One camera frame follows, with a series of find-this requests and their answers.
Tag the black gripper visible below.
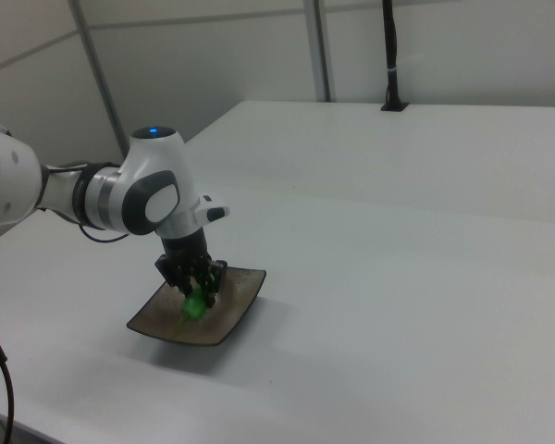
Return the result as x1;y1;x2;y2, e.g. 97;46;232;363
154;228;228;309

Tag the green chili pepper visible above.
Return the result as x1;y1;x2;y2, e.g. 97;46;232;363
172;284;214;338

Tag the square brown ceramic plate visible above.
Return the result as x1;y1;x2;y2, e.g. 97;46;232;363
126;265;267;347

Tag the black pole with base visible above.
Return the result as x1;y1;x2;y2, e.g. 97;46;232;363
380;0;410;114

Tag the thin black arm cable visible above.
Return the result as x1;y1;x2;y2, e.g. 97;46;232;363
76;220;131;243

